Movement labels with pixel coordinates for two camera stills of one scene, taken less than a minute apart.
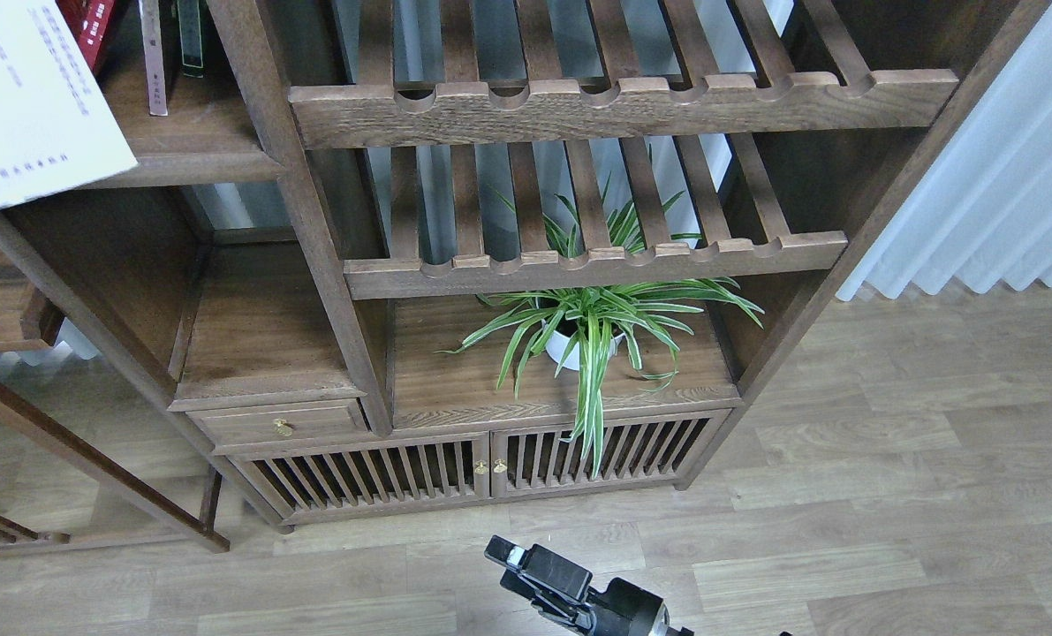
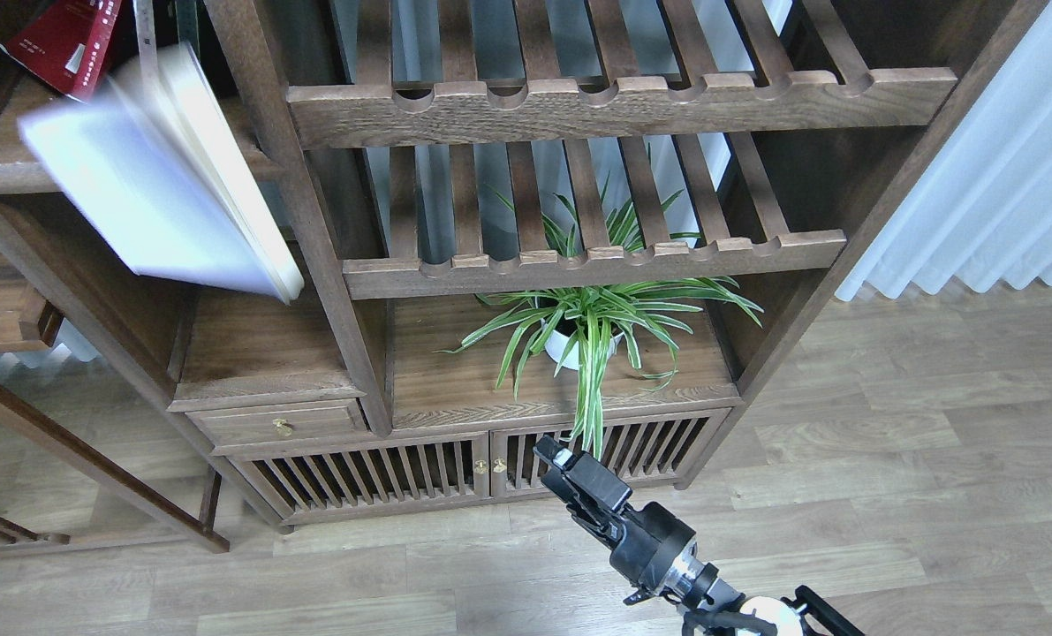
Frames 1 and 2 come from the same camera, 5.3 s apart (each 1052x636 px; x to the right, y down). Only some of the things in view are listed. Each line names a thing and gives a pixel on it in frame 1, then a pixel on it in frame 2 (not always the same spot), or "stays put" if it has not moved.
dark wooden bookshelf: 405,255 stays put
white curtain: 1010,197 stays put
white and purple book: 34,114 → 152,159
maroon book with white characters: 151,24 stays put
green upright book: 190,33 stays put
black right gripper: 624,609 → 645,543
